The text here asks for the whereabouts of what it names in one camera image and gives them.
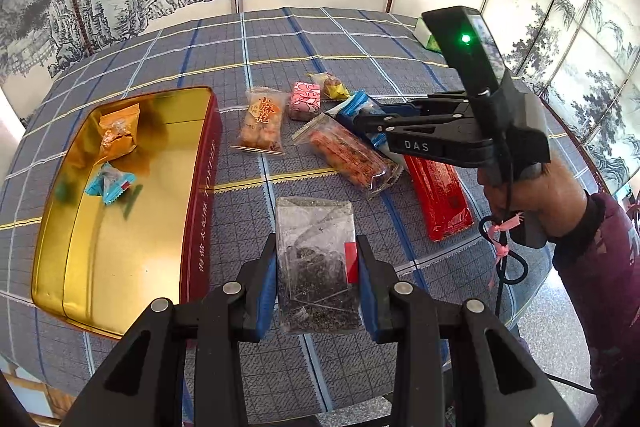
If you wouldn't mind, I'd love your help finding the pink snack packet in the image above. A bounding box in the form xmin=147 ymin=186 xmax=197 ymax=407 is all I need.
xmin=289 ymin=81 xmax=322 ymax=122

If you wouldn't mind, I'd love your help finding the clear packet of dark seeds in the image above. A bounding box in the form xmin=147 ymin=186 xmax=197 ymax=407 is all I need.
xmin=275 ymin=196 xmax=363 ymax=335

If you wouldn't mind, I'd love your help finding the person's right hand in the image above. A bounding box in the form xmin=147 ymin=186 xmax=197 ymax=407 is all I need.
xmin=477 ymin=159 xmax=588 ymax=240

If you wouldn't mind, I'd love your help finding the green tissue pack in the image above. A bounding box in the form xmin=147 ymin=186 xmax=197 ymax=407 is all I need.
xmin=414 ymin=16 xmax=446 ymax=54

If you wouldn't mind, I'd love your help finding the grey plaid tablecloth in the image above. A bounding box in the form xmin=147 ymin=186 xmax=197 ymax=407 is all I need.
xmin=0 ymin=7 xmax=601 ymax=413

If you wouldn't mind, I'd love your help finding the clear packet of orange snack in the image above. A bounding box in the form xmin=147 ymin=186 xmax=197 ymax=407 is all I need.
xmin=292 ymin=113 xmax=405 ymax=200

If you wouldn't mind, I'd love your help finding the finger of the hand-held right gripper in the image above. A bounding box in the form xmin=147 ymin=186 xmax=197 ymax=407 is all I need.
xmin=377 ymin=91 xmax=473 ymax=118
xmin=352 ymin=109 xmax=488 ymax=142

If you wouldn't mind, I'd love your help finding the yellow snack packet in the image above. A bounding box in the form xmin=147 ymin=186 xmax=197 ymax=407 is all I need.
xmin=309 ymin=73 xmax=352 ymax=102

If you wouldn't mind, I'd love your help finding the gold and red tin box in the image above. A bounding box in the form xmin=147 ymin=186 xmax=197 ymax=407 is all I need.
xmin=31 ymin=86 xmax=223 ymax=340

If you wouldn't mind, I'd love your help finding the long red snack packet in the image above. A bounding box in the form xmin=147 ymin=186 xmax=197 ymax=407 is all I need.
xmin=402 ymin=154 xmax=475 ymax=243

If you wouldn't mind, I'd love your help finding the black cable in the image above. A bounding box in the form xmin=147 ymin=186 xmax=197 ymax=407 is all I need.
xmin=479 ymin=142 xmax=596 ymax=394

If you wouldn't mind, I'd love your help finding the light blue snack packet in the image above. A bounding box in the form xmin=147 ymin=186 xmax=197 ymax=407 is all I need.
xmin=84 ymin=162 xmax=138 ymax=206

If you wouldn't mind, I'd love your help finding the person's right forearm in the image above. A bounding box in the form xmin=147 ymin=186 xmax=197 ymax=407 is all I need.
xmin=552 ymin=189 xmax=640 ymax=413

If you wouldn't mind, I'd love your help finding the blue and white snack packet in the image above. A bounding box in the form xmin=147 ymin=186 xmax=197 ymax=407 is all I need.
xmin=325 ymin=91 xmax=407 ymax=168

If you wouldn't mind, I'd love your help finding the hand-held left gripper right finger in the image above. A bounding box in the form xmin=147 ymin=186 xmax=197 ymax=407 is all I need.
xmin=355 ymin=234 xmax=583 ymax=427

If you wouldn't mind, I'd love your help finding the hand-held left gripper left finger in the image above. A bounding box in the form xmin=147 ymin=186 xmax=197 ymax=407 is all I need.
xmin=60 ymin=234 xmax=279 ymax=427

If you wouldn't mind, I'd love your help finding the pink cable tie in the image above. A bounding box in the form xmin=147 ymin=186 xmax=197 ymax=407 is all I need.
xmin=487 ymin=212 xmax=525 ymax=265

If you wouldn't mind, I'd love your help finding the clear dough twist snack packet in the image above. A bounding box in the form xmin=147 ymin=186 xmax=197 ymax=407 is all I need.
xmin=230 ymin=87 xmax=290 ymax=156

